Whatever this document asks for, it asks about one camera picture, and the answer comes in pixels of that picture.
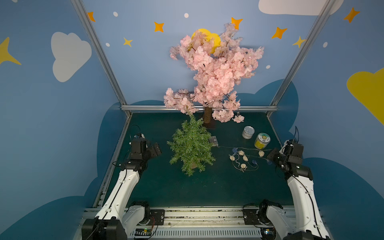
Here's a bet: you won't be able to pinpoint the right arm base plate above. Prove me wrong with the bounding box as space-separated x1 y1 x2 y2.
242 208 270 226

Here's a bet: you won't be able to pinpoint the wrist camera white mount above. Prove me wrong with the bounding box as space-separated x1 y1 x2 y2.
279 140 289 154
132 133 146 142

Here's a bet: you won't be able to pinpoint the right diagonal frame post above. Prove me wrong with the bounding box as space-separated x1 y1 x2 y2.
266 0 338 119

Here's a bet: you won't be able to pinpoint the left diagonal frame post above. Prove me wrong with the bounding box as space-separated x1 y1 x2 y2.
71 0 127 108

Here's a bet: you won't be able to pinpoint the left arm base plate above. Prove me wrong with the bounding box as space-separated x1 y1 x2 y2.
144 209 165 226

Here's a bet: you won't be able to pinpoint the silver tin can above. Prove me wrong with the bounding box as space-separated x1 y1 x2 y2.
242 126 255 140

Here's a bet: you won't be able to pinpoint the back horizontal frame bar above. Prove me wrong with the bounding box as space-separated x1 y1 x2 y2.
121 105 278 112

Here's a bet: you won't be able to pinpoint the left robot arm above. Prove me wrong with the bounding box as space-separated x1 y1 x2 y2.
81 138 162 240

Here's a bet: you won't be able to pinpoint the pink cherry blossom tree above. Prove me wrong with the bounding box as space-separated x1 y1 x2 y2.
164 24 265 123

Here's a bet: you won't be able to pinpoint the string lights with rattan balls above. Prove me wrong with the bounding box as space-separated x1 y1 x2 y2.
217 146 273 173

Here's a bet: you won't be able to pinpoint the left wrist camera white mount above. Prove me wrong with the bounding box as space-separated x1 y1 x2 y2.
132 133 146 142

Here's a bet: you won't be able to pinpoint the small green christmas tree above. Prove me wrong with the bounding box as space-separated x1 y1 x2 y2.
167 115 216 177

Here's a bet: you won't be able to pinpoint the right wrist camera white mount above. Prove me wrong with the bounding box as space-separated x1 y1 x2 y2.
279 140 289 154

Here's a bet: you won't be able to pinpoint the clear battery box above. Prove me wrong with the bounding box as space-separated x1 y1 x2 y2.
209 136 219 147

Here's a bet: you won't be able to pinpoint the right controller board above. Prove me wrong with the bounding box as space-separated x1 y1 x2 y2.
260 228 277 240

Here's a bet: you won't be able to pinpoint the yellow labelled can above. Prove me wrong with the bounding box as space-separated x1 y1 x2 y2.
254 133 271 150

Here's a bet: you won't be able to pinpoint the controller board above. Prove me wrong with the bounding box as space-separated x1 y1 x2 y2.
133 228 155 239
260 228 277 240

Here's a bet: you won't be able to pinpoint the aluminium mounting rail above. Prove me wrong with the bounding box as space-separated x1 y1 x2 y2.
80 206 325 229

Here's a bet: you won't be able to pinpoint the diagonal frame post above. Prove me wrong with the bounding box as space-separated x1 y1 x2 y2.
71 0 127 108
266 0 338 119

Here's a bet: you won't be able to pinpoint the left controller board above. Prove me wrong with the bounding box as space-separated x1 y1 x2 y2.
133 228 155 239

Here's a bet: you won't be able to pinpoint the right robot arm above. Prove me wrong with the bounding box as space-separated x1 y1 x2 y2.
258 139 331 240

